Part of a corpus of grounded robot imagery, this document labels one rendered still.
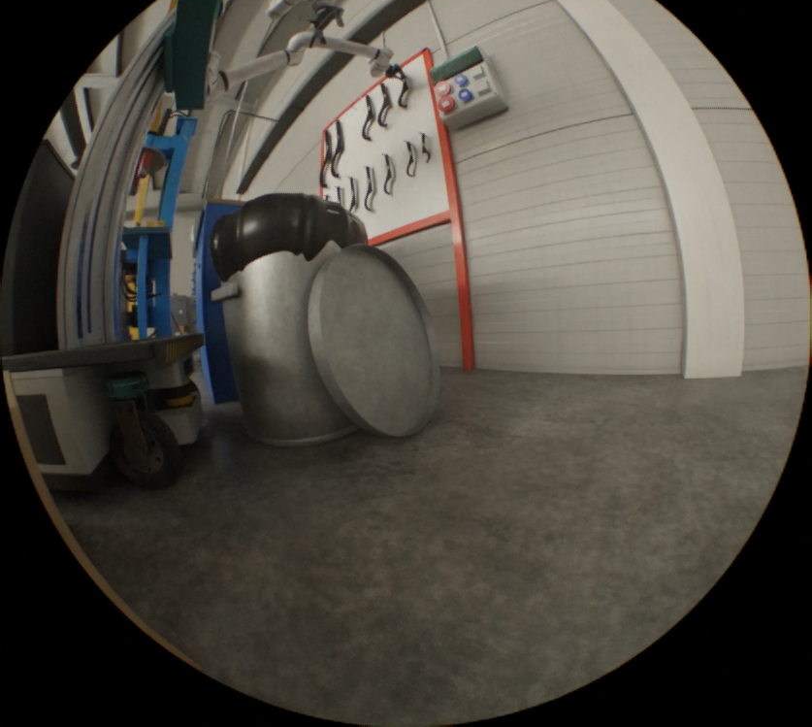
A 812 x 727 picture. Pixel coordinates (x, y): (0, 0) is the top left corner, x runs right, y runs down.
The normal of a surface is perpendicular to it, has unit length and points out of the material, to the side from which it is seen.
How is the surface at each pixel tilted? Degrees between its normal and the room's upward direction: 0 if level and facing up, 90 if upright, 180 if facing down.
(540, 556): 0
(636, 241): 90
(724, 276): 90
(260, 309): 93
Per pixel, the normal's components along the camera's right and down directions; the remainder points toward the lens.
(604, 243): -0.69, 0.07
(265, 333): 0.08, 0.07
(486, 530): -0.07, -1.00
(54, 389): 0.58, -0.02
